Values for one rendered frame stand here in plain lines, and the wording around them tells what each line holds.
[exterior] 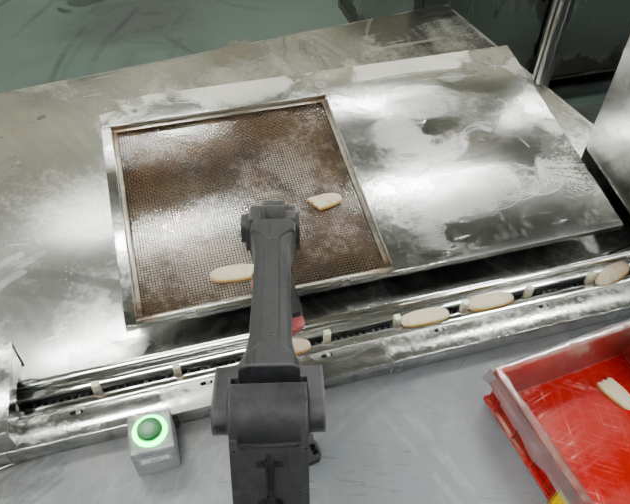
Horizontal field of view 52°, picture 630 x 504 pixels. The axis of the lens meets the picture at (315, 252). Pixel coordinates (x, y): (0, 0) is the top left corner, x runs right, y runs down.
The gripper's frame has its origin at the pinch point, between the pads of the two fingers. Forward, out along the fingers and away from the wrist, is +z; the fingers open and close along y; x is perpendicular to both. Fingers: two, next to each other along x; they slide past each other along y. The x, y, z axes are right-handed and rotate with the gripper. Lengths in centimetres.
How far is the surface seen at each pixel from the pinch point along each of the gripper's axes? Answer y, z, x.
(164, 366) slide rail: 2.0, 7.8, 20.9
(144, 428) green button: -12.7, 2.2, 24.8
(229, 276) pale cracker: 15.1, 1.9, 6.1
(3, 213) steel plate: 55, 10, 52
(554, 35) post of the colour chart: 72, -5, -95
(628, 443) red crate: -32, 11, -53
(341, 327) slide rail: 2.0, 7.8, -12.6
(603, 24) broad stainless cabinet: 165, 50, -192
